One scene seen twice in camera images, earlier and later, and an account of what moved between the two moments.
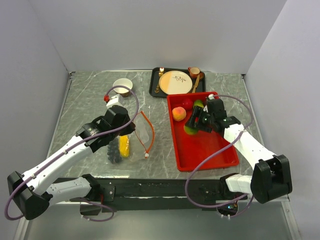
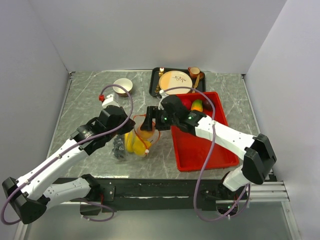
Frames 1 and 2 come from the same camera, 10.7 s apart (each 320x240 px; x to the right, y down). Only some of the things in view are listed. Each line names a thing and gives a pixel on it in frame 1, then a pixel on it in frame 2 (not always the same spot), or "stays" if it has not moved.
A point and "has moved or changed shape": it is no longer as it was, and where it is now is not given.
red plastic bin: [189, 149] stays
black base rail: [190, 193] stays
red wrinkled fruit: [187, 104] stays
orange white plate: [175, 82] stays
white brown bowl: [123, 92] stays
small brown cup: [194, 71] stays
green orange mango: [198, 102] stays
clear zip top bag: [136, 145] has moved or changed shape
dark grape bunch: [113, 151] has moved or changed shape
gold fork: [160, 73] stays
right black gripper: [196, 112] → [153, 112]
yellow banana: [190, 131] has moved or changed shape
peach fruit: [179, 113] has moved or changed shape
